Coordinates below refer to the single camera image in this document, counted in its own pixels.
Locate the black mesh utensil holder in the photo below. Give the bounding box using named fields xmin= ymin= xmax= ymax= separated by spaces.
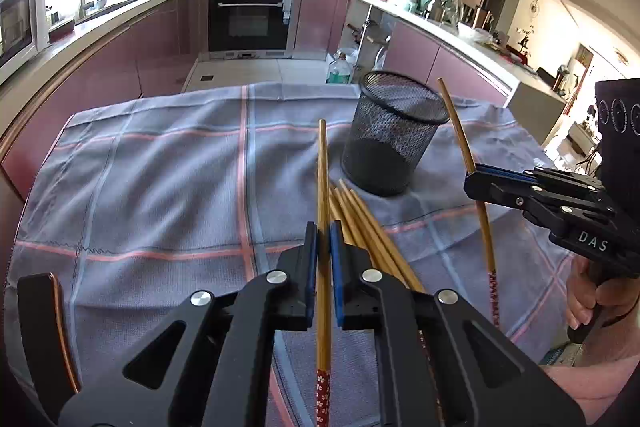
xmin=342 ymin=70 xmax=449 ymax=197

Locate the plastic oil bottle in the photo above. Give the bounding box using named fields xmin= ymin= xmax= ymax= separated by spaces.
xmin=326 ymin=52 xmax=352 ymax=84

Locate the teal covered appliance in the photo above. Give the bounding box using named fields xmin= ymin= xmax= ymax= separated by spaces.
xmin=420 ymin=0 xmax=463 ymax=27

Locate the right hand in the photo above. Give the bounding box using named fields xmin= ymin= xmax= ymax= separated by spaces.
xmin=565 ymin=256 xmax=639 ymax=363

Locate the grey plaid tablecloth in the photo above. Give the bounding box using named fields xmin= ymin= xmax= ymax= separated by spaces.
xmin=4 ymin=81 xmax=576 ymax=427

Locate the bamboo chopstick patterned end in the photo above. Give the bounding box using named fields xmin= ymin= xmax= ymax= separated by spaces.
xmin=436 ymin=77 xmax=502 ymax=332

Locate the bamboo chopstick red end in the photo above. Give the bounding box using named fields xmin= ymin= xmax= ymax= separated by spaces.
xmin=316 ymin=119 xmax=332 ymax=426

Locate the black smartphone orange edge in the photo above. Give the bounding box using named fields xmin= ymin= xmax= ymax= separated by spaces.
xmin=17 ymin=272 xmax=80 ymax=424

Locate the white microwave oven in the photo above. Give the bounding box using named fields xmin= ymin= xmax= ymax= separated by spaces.
xmin=0 ymin=0 xmax=49 ymax=83

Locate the black built-in oven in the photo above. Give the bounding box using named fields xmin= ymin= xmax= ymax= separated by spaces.
xmin=206 ymin=0 xmax=302 ymax=60

